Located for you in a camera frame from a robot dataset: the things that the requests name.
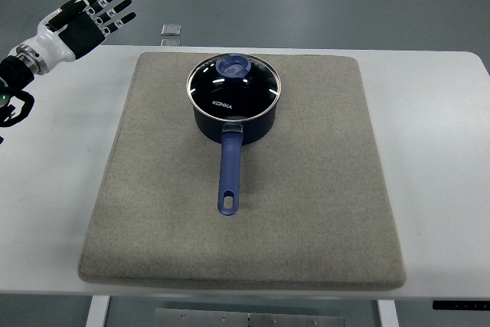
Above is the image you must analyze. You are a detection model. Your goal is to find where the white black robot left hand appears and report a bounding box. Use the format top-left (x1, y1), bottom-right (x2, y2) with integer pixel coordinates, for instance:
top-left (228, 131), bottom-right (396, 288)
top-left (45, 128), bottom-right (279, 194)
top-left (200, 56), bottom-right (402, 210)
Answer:
top-left (9, 0), bottom-right (136, 75)

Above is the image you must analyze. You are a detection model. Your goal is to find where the white left table leg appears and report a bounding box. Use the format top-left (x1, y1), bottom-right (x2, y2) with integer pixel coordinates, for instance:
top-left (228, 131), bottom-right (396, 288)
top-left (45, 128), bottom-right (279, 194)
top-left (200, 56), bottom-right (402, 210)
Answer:
top-left (85, 296), bottom-right (110, 327)

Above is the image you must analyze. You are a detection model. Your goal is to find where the silver floor outlet plate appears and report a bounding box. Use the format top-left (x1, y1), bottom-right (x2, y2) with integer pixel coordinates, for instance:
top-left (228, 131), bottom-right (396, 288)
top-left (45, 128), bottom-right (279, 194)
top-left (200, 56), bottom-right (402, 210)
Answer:
top-left (161, 24), bottom-right (181, 36)

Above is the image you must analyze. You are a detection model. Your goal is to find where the glass pot lid blue knob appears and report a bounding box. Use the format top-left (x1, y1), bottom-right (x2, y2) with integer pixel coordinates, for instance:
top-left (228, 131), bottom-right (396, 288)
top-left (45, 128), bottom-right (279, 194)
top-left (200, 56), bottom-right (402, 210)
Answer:
top-left (186, 53), bottom-right (282, 121)

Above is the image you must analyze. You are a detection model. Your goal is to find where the white table leg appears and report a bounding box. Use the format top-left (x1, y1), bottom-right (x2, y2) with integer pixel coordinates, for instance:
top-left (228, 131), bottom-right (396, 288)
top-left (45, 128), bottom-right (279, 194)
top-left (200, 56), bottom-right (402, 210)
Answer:
top-left (85, 296), bottom-right (110, 327)
top-left (377, 300), bottom-right (400, 327)

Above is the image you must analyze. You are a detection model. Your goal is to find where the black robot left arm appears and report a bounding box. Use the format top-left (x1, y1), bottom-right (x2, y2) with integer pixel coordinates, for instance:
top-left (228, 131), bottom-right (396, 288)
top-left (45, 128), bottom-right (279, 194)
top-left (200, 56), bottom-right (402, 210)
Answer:
top-left (1, 56), bottom-right (34, 128)

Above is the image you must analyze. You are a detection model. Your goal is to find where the beige fabric mat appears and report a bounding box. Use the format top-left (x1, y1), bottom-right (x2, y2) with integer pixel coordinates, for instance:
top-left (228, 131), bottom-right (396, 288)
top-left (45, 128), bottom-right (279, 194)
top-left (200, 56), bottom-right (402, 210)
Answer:
top-left (78, 52), bottom-right (406, 291)

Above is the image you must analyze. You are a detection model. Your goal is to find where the black table control panel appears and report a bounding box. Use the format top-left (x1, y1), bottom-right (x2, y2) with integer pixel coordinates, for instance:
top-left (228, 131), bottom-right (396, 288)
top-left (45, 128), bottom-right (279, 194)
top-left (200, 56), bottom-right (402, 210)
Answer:
top-left (432, 300), bottom-right (490, 311)

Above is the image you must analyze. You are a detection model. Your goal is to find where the dark blue saucepan blue handle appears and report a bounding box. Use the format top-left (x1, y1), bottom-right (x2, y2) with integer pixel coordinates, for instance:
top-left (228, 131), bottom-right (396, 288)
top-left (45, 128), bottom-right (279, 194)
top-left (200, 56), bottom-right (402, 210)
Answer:
top-left (190, 97), bottom-right (279, 216)

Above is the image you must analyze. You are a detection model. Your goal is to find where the white right table leg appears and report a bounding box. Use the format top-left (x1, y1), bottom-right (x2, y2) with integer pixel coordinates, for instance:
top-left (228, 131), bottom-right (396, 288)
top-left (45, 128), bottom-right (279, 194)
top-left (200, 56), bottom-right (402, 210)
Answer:
top-left (377, 300), bottom-right (400, 327)

